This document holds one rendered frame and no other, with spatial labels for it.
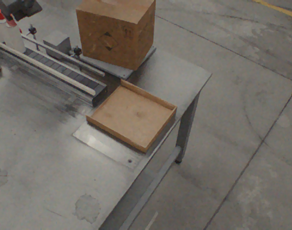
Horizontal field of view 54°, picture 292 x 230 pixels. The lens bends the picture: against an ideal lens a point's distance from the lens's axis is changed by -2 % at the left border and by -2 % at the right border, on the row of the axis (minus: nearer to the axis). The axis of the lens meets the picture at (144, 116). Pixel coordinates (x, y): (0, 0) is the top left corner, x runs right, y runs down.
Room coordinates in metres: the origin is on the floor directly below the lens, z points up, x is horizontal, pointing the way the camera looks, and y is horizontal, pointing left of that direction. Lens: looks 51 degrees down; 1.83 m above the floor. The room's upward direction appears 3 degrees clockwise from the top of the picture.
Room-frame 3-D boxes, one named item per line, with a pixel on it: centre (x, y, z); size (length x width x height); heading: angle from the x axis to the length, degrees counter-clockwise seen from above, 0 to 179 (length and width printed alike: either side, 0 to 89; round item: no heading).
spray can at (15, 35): (1.16, 0.64, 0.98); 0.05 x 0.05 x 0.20
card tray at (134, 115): (0.82, 0.05, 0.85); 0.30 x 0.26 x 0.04; 60
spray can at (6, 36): (1.19, 0.70, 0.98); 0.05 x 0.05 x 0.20
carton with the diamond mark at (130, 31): (1.25, 0.15, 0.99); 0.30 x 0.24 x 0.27; 71
